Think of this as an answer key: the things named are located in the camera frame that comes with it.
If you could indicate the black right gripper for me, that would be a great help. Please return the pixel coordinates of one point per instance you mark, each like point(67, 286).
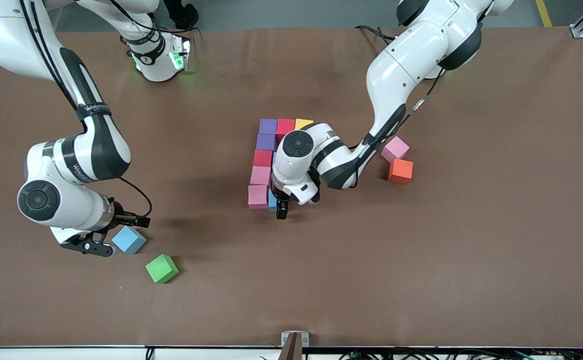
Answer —
point(121, 217)

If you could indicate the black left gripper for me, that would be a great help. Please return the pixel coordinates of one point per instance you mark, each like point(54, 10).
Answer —
point(282, 209)

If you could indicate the blue foam block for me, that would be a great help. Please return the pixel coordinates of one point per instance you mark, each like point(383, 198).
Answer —
point(128, 239)
point(272, 201)

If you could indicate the pink foam block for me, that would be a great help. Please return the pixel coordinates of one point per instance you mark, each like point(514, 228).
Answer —
point(258, 196)
point(396, 149)
point(260, 176)

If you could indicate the red foam block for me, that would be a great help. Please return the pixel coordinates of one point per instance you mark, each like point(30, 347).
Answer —
point(284, 126)
point(263, 159)

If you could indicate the purple foam block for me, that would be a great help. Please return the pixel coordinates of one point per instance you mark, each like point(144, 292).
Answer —
point(268, 126)
point(266, 142)

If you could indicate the yellow foam block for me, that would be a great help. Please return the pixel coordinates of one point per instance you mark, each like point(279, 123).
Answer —
point(301, 122)

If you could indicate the orange foam block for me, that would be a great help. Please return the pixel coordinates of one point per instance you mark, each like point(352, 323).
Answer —
point(400, 171)

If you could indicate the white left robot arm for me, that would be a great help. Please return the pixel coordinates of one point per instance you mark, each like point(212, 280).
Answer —
point(406, 60)

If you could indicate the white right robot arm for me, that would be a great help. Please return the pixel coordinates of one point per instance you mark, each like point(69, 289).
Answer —
point(91, 150)

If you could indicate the green foam block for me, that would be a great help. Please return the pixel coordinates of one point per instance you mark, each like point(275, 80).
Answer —
point(161, 268)

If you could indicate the brown table mat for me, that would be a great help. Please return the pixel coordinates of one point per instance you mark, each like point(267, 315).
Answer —
point(291, 280)

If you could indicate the black shoe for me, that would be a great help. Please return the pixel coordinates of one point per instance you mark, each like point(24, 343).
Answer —
point(187, 17)

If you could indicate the dark trouser leg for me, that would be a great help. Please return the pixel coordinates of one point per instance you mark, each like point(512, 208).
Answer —
point(171, 6)

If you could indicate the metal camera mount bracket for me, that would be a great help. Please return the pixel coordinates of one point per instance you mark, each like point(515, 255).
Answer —
point(294, 345)

